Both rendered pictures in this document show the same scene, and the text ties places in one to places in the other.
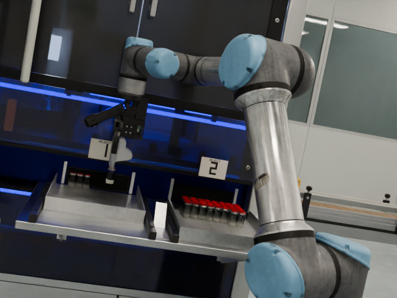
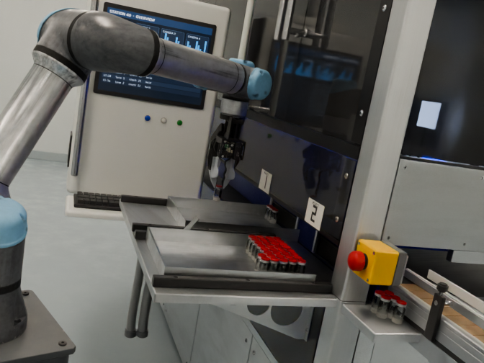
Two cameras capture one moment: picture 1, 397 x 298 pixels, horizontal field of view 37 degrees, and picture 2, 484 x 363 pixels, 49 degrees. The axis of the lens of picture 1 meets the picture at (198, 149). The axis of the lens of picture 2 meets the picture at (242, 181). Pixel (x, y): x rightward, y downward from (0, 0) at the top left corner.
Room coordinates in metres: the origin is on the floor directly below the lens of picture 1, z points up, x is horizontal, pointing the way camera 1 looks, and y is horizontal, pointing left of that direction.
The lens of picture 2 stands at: (1.43, -1.26, 1.30)
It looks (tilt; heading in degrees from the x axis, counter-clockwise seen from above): 11 degrees down; 80
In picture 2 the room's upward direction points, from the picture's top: 10 degrees clockwise
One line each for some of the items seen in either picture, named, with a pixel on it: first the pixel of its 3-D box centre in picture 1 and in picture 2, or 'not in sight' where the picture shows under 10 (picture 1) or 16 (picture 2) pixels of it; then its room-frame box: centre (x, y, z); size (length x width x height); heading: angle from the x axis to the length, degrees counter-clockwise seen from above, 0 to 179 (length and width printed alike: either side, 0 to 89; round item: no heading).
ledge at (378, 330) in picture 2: not in sight; (385, 322); (1.95, -0.31, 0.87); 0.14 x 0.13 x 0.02; 10
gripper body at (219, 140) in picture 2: (129, 116); (230, 137); (1.64, 0.20, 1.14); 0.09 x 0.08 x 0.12; 100
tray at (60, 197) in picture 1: (96, 196); (230, 217); (1.69, 0.26, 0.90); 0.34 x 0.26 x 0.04; 10
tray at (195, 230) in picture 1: (218, 223); (226, 256); (1.63, -0.09, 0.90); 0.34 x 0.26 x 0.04; 9
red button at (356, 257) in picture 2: not in sight; (359, 261); (1.86, -0.31, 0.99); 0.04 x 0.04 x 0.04; 10
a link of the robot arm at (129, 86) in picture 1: (131, 87); (235, 108); (1.64, 0.21, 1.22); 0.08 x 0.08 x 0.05
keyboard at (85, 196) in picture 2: not in sight; (133, 203); (1.39, 0.58, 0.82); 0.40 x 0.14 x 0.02; 9
